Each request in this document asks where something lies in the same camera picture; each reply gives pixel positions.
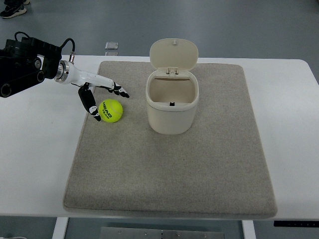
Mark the grey metal base plate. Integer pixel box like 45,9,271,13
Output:
100,227,225,239

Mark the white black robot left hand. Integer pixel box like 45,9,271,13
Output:
65,62,131,122

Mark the silver floor socket plate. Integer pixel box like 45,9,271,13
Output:
105,42,119,50

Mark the black desk control panel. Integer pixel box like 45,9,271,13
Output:
274,221,319,228

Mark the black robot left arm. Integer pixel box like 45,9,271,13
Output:
0,31,75,98

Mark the black sneaker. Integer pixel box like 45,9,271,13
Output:
0,4,27,19

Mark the yellow tennis ball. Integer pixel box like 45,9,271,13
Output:
98,99,123,123

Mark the beige felt mat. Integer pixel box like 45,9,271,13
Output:
63,61,277,219

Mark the beige lidded plastic bin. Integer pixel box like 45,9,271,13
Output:
146,38,199,134

